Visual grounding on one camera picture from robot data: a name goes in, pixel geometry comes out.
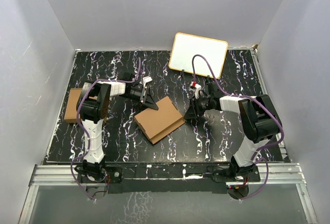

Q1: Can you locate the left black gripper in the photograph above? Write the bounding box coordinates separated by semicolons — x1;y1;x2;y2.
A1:
121;88;159;112

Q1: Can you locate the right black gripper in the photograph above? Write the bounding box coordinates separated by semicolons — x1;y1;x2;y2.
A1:
184;95;214;118

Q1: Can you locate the brown cardboard box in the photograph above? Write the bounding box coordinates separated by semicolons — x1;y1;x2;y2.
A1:
64;88;82;124
134;96;185;145

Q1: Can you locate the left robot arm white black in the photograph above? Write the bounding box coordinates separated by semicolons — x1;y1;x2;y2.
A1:
75;72;158;182

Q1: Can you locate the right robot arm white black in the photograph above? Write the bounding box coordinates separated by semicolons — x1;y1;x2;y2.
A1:
184;81;280;181

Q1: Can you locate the folded brown cardboard box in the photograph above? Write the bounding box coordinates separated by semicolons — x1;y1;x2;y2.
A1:
64;88;82;124

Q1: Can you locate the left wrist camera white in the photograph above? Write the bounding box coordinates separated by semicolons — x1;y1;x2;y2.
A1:
141;76;153;88

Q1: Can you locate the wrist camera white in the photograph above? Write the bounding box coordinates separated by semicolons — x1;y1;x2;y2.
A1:
141;76;153;88
189;81;202;99

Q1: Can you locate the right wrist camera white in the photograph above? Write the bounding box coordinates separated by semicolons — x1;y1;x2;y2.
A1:
189;81;202;99

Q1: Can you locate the white board yellow frame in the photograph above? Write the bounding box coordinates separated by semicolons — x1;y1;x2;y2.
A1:
169;32;228;79

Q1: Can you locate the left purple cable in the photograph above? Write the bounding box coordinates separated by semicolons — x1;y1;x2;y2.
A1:
70;57;142;202

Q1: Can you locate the purple cable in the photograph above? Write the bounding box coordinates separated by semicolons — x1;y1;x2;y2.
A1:
192;54;285;200
70;57;142;202

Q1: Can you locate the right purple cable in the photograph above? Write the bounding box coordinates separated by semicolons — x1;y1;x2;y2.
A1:
192;54;285;200

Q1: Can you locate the black base frame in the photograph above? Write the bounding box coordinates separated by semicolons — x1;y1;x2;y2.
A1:
71;162;260;196

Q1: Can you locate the aluminium rail frame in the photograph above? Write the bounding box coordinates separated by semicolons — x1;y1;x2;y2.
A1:
20;162;318;223

